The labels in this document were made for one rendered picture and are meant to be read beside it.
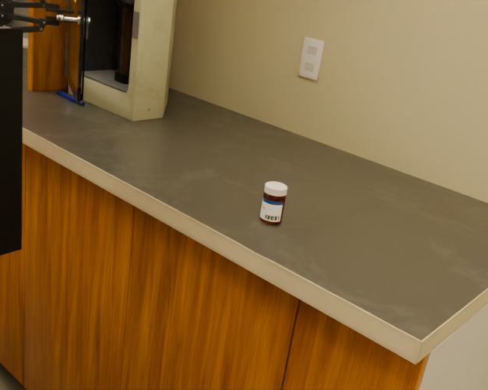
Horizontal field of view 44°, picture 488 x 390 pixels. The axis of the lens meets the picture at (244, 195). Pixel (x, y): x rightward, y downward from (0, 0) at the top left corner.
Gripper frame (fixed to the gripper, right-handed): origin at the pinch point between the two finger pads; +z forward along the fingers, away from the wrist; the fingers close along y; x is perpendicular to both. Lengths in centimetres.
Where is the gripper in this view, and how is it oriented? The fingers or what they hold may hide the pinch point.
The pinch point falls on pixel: (60, 15)
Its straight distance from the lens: 171.0
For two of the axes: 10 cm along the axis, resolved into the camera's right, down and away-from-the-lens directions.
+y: 1.4, -9.2, -3.6
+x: -3.5, -3.9, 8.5
